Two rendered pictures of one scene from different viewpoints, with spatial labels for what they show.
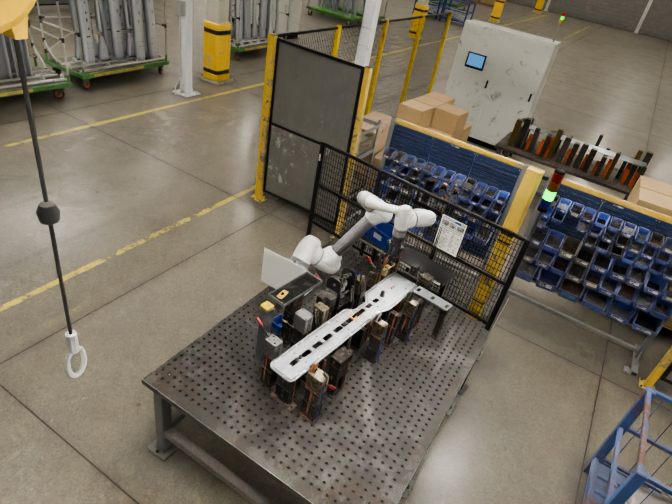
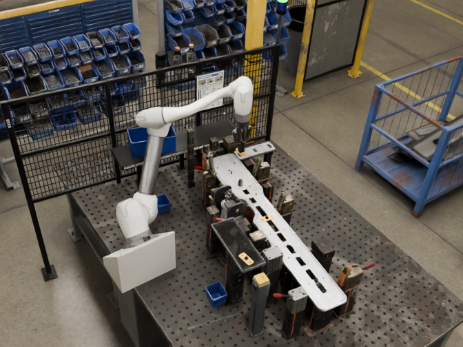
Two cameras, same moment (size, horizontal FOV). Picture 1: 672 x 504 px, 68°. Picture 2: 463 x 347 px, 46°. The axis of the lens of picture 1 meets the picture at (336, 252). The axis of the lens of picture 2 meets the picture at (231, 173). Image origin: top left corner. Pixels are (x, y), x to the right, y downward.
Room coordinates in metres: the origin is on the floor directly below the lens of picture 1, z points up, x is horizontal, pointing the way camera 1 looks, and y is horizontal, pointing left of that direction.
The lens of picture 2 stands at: (1.60, 1.98, 3.32)
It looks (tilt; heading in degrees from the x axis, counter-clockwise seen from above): 40 degrees down; 298
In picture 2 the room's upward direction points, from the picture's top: 3 degrees clockwise
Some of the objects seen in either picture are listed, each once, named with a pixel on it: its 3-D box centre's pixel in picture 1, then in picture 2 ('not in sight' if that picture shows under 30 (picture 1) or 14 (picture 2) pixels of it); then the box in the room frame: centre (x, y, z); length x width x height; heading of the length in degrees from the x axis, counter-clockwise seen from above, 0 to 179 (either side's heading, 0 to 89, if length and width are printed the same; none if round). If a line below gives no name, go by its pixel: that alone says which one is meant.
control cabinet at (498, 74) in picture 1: (497, 76); not in sight; (9.52, -2.23, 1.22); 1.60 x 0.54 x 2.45; 65
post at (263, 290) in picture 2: (264, 333); (258, 306); (2.26, 0.34, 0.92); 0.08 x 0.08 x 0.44; 58
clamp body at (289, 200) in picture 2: (375, 340); (284, 218); (2.46, -0.38, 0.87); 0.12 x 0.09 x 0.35; 58
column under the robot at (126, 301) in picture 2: not in sight; (146, 297); (3.10, 0.27, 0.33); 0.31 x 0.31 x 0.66; 65
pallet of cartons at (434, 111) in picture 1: (431, 137); not in sight; (7.64, -1.12, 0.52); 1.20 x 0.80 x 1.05; 152
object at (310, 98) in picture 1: (307, 142); not in sight; (5.28, 0.56, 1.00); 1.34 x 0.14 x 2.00; 65
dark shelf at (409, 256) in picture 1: (400, 253); (178, 142); (3.36, -0.51, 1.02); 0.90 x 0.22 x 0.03; 58
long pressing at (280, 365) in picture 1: (352, 319); (269, 220); (2.48, -0.20, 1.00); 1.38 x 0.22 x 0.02; 148
